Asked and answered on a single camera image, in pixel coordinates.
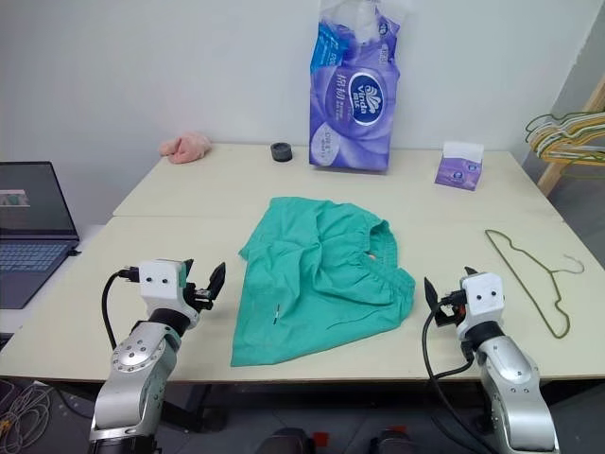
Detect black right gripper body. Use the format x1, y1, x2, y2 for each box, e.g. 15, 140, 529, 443
434, 288, 469, 328

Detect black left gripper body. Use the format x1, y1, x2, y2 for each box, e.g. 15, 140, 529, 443
181, 279, 215, 312

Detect olive wire hanger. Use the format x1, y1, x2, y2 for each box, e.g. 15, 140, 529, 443
484, 228, 586, 340

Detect green garment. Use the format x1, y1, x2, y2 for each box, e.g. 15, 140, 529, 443
230, 197, 418, 369

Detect small purple tissue pack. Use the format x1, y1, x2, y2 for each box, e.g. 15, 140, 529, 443
433, 140, 485, 193

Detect pink cloth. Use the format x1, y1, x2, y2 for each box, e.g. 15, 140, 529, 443
157, 132, 214, 166

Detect light wooden clothes rack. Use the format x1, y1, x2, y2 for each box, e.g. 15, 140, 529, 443
537, 78, 605, 201

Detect dark rounded shape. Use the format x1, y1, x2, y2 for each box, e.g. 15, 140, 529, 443
256, 427, 319, 454
367, 427, 427, 454

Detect black tape roll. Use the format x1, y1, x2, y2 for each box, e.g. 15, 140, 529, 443
269, 141, 295, 165

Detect dark blue laptop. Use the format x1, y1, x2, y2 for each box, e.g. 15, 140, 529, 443
0, 161, 82, 311

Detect large purple tissue pack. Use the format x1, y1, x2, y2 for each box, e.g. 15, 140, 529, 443
307, 0, 403, 174

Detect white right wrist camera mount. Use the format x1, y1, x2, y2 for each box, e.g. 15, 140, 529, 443
458, 272, 505, 333

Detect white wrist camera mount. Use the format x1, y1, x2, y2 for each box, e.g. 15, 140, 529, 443
458, 272, 505, 333
137, 258, 200, 327

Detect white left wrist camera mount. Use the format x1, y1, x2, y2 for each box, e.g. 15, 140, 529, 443
137, 258, 200, 327

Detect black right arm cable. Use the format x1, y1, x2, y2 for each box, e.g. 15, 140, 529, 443
421, 309, 495, 454

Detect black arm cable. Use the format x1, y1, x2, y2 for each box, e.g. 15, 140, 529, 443
421, 309, 495, 454
101, 267, 142, 352

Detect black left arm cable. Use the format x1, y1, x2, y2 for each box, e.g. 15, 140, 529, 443
101, 267, 142, 352

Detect black table frame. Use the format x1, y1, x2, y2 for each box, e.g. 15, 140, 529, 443
155, 380, 488, 432

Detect bunch of wire hangers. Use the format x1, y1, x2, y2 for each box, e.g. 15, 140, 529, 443
524, 112, 605, 169

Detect tangled floor cables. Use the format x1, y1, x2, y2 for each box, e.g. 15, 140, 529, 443
0, 377, 54, 454

